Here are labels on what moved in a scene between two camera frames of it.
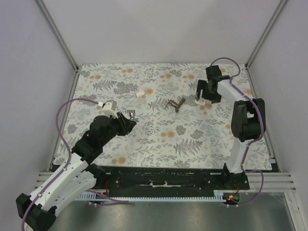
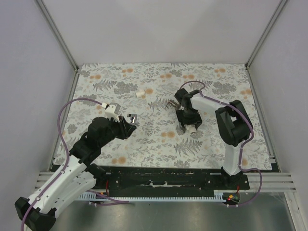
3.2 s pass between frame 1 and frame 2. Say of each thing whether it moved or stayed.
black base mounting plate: stayed
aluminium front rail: stayed
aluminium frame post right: stayed
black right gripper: moved
